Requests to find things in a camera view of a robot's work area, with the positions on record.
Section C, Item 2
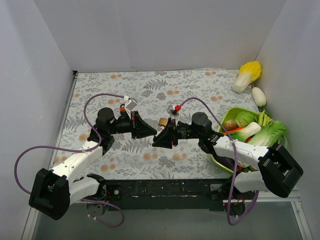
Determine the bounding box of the white bok choy stalk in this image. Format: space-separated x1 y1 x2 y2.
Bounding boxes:
233 122 262 142

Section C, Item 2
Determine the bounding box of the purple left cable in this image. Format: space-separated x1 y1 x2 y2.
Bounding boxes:
14 93 125 228

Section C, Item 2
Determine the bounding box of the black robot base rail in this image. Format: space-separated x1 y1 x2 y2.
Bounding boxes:
86 178 247 213

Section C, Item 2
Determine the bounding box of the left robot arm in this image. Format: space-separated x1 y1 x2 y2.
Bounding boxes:
28 107 157 220

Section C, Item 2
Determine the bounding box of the white radish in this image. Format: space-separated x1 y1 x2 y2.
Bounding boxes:
251 87 267 107

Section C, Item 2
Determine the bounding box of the green round cabbage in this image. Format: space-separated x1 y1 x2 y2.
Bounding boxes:
234 111 256 127

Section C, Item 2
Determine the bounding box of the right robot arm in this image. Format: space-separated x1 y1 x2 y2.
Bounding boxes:
152 112 304 199

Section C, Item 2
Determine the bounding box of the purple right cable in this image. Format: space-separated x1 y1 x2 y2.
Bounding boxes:
178 97 260 226

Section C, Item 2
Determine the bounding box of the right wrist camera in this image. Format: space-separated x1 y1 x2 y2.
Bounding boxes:
166 104 181 124

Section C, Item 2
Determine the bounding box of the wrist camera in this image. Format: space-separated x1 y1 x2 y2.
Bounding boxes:
123 95 138 117
166 104 181 124

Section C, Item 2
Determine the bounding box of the floral table mat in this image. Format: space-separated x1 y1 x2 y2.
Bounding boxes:
51 69 258 180

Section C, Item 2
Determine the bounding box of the orange black padlock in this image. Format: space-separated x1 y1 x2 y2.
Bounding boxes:
119 104 129 119

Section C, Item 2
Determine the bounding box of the yellow white napa cabbage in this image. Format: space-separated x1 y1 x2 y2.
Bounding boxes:
232 61 262 93

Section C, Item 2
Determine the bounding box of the purple cable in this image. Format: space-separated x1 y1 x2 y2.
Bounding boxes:
178 97 260 226
14 93 125 228

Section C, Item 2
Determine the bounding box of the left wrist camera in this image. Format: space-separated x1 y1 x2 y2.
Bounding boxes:
123 95 138 117

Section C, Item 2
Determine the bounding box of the brass padlock silver shackle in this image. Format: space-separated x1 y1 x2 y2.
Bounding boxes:
158 117 168 127

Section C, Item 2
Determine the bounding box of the orange carrot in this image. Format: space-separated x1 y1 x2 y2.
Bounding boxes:
223 126 245 135

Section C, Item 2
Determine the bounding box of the brown kiwi potato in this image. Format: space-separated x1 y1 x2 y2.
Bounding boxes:
222 120 239 131

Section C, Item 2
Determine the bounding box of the purple eggplant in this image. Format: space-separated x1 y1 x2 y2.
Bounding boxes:
214 156 235 171

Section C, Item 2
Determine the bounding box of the green plastic basket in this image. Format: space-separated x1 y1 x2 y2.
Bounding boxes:
210 106 281 175

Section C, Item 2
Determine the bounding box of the green leafy lettuce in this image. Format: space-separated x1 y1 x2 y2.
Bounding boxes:
247 110 288 147

